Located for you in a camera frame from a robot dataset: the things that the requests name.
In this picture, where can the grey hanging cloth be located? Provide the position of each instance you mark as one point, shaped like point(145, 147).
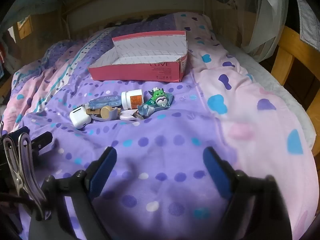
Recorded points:
point(307, 17)

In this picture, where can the light blue ice-cream toy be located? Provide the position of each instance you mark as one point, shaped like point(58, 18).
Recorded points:
point(105, 102)

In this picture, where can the wooden cabinet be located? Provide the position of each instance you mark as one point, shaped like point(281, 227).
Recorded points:
point(27, 28)

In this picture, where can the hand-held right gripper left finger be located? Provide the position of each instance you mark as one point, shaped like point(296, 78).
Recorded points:
point(105, 170)

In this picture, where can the white mattress pad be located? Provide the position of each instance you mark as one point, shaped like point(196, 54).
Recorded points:
point(282, 85)

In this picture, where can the metal spring clip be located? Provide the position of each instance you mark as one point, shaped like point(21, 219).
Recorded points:
point(20, 167)

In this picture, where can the green cartoon figure pendant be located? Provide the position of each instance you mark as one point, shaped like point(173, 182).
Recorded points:
point(157, 101)

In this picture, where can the white round lid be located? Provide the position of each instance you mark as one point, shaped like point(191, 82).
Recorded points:
point(130, 99)

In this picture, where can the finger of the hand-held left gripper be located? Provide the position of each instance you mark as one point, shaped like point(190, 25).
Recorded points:
point(41, 140)

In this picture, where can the white ice-cream bar toy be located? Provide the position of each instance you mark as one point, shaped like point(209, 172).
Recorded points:
point(80, 118)

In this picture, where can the beige round token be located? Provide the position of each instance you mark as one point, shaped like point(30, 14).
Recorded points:
point(107, 112)

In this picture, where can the wooden bed frame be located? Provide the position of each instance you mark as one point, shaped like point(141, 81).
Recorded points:
point(137, 3)

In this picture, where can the white sheer curtain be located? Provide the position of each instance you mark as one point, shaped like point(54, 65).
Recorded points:
point(265, 17)

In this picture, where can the purple pink dotted quilt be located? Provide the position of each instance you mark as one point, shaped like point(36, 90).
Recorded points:
point(175, 135)

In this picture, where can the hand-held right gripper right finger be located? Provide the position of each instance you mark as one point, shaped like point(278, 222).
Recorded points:
point(216, 172)

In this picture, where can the pink cardboard box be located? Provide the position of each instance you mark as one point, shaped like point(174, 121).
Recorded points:
point(140, 71)

